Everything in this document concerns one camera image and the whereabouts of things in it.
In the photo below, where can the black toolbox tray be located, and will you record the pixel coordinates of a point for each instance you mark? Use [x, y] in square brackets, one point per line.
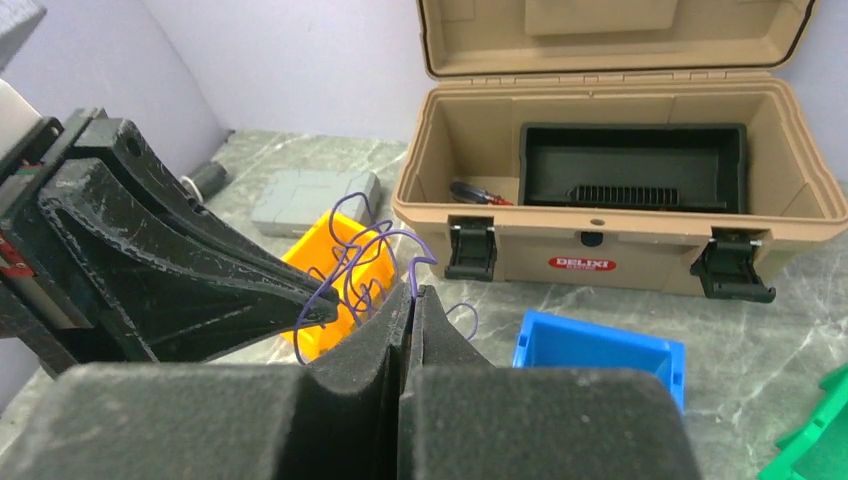
[695, 168]

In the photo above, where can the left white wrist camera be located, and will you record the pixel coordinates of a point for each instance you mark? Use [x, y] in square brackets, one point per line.
[17, 118]

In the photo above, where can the tan plastic toolbox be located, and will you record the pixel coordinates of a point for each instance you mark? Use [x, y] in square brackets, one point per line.
[499, 65]

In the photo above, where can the grey plastic case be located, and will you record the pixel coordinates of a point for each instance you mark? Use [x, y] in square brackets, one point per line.
[293, 200]

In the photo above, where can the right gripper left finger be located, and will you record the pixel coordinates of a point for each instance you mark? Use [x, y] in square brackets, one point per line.
[334, 418]

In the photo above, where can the orange plastic bin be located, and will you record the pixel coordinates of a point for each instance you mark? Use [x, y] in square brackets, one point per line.
[360, 267]

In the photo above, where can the blue plastic bin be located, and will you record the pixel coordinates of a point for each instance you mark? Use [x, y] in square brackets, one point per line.
[547, 340]

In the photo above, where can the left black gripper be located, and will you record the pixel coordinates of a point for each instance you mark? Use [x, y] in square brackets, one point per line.
[114, 261]

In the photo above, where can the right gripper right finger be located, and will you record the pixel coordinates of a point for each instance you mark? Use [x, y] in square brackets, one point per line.
[461, 417]

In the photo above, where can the green plastic bin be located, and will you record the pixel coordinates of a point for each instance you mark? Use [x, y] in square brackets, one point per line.
[817, 449]

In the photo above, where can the red handled screwdriver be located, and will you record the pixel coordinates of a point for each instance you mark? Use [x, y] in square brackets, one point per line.
[467, 193]

